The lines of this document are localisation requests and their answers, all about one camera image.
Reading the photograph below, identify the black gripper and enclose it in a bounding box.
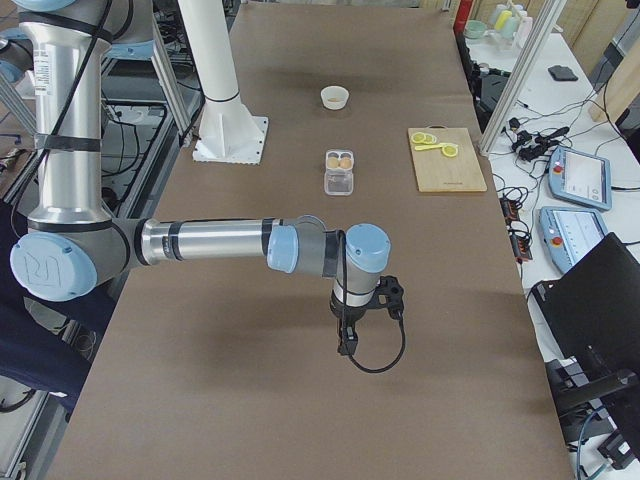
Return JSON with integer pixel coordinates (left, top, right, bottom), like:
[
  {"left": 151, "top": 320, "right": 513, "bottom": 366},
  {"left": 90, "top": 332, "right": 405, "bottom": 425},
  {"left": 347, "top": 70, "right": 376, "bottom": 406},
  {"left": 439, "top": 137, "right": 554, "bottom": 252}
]
[{"left": 330, "top": 293, "right": 367, "bottom": 331}]

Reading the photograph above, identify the clear plastic egg box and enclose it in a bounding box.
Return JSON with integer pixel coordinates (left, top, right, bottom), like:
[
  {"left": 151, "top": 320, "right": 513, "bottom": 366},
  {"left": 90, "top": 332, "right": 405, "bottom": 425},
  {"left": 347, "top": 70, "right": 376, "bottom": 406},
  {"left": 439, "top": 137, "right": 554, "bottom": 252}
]
[{"left": 324, "top": 149, "right": 355, "bottom": 196}]

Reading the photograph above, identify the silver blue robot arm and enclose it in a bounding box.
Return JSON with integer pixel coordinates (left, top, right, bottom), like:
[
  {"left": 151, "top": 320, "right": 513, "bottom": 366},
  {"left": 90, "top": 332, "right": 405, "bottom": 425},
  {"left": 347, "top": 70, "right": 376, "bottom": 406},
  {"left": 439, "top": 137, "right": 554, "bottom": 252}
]
[{"left": 10, "top": 1, "right": 401, "bottom": 336}]

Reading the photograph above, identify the brown egg back right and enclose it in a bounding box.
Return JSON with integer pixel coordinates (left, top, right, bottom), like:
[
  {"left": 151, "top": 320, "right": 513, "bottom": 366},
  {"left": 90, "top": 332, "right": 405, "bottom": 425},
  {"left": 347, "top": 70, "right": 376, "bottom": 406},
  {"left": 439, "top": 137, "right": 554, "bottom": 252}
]
[{"left": 338, "top": 157, "right": 353, "bottom": 170}]

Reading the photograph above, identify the wooden cutting board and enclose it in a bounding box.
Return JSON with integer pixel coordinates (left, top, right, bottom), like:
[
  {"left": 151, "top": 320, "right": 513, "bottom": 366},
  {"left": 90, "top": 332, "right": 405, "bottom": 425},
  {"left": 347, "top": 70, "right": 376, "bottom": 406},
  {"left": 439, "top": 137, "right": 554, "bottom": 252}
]
[{"left": 407, "top": 127, "right": 487, "bottom": 193}]

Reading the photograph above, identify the lemon slice by logo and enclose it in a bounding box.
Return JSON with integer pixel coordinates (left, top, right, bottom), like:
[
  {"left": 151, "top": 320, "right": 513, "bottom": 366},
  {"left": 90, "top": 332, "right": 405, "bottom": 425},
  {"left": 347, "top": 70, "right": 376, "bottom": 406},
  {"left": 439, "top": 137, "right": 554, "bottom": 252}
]
[{"left": 441, "top": 143, "right": 458, "bottom": 158}]

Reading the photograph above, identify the white round bowl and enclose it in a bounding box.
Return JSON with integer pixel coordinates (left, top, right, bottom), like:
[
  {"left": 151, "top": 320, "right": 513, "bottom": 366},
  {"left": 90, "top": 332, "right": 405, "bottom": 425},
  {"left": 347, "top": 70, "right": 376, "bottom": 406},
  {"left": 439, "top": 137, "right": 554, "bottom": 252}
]
[{"left": 320, "top": 85, "right": 350, "bottom": 110}]

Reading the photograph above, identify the teach pendant near blue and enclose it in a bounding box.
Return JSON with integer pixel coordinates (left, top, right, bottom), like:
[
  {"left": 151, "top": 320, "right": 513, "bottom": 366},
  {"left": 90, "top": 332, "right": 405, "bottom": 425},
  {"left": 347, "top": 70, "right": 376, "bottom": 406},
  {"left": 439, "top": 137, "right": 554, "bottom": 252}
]
[{"left": 539, "top": 207, "right": 609, "bottom": 273}]

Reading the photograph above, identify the teach pendant blue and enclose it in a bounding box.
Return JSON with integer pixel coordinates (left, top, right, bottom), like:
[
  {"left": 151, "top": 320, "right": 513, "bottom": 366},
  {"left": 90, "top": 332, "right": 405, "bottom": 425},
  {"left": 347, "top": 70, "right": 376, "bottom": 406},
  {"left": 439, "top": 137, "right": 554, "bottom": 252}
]
[
  {"left": 539, "top": 207, "right": 609, "bottom": 273},
  {"left": 548, "top": 146, "right": 612, "bottom": 211}
]

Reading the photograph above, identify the teach pendant far blue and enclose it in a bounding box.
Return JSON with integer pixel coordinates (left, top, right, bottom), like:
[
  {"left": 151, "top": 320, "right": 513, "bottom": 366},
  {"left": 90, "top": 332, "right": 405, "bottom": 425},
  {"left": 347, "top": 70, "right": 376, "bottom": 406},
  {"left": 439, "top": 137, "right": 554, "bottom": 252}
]
[{"left": 548, "top": 146, "right": 612, "bottom": 211}]

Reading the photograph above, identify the black small pad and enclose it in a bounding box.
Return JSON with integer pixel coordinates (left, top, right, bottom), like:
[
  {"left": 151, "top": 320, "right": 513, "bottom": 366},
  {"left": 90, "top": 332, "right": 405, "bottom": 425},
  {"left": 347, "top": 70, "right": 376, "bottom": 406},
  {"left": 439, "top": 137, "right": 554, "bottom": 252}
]
[{"left": 547, "top": 65, "right": 578, "bottom": 82}]

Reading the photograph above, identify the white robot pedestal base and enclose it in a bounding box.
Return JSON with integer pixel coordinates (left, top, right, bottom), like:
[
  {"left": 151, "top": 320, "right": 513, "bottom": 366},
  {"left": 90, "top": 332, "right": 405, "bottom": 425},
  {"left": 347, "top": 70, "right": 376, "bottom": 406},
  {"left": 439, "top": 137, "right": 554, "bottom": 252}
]
[{"left": 179, "top": 0, "right": 269, "bottom": 165}]

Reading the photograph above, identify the aluminium frame post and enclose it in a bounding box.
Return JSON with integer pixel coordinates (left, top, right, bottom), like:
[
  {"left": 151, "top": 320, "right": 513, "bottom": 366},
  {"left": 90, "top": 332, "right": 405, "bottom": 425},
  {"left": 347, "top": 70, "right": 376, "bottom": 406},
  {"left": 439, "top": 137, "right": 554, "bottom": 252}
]
[{"left": 478, "top": 0, "right": 567, "bottom": 157}]

